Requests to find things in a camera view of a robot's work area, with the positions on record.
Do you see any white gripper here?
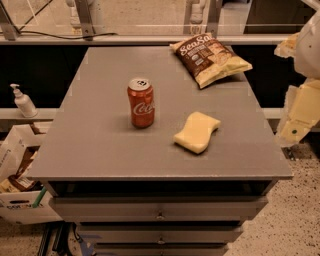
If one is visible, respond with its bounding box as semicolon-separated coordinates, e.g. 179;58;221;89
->
274;12;320;147

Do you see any brown sea salt chip bag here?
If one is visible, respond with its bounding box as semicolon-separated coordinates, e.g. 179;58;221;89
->
170;33;252;89

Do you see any yellow sponge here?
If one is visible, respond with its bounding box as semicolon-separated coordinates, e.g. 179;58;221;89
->
173;112;221;154

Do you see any red cola can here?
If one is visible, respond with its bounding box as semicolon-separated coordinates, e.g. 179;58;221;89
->
127;78;155;128

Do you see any grey drawer cabinet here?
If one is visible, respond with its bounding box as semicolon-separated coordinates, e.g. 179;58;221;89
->
27;45;295;256

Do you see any top grey drawer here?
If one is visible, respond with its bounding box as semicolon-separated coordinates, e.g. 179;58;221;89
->
50;196;268;223

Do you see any grey drawer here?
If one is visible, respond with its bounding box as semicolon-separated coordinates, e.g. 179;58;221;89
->
50;196;268;223
78;223;243;244

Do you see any white pump bottle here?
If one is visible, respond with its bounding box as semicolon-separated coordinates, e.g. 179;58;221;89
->
10;84;38;118

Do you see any green stick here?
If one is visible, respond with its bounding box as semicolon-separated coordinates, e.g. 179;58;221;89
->
32;187;47;208

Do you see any white cardboard box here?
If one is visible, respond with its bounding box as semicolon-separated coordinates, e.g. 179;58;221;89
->
0;125;61;225

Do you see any black cable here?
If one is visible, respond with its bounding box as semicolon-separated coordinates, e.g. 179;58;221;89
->
0;0;118;41

